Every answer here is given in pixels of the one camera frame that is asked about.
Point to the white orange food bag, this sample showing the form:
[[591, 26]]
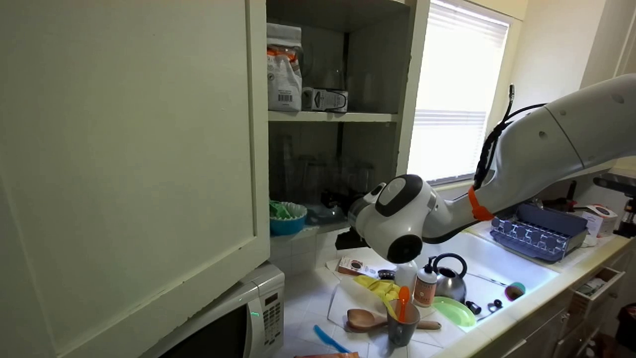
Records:
[[285, 79]]

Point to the white microwave oven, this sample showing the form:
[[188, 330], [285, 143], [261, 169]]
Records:
[[265, 318]]

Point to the blue patterned shelf liner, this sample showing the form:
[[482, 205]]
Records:
[[317, 219]]

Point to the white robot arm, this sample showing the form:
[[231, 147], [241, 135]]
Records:
[[530, 151]]

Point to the small black sink item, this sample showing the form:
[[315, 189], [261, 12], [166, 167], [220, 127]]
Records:
[[496, 304], [472, 306]]

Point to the white box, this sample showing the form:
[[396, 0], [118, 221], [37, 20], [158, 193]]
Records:
[[599, 219]]

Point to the green plate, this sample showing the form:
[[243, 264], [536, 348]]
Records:
[[456, 310]]

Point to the grey mug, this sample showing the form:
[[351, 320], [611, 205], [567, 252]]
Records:
[[400, 330]]

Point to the white sink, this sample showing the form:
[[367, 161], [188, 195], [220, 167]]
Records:
[[510, 264]]

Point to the red white packet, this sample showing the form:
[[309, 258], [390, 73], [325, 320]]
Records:
[[355, 266]]

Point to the cream base cabinet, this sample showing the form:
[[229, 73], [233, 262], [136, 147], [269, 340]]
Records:
[[530, 330]]

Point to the cream wall cabinet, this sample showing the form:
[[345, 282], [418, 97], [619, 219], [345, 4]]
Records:
[[414, 99]]

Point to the blue dish rack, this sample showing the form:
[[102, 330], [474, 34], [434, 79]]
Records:
[[538, 234]]

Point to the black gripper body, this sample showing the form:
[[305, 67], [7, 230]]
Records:
[[349, 236]]

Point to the cream tall cabinet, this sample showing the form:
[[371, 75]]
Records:
[[627, 40]]

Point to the teal bowl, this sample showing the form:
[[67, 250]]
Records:
[[289, 224]]

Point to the cream cabinet door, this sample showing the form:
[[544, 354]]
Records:
[[132, 165]]

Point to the orange spatula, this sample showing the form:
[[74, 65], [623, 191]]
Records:
[[404, 300]]

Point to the silver box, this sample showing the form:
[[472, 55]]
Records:
[[325, 99]]

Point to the blue plastic spatula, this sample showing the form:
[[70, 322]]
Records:
[[329, 338]]

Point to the round teal red sponge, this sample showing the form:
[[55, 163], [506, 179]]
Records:
[[516, 290]]

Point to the white window blind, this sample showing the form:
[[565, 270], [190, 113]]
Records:
[[458, 79]]

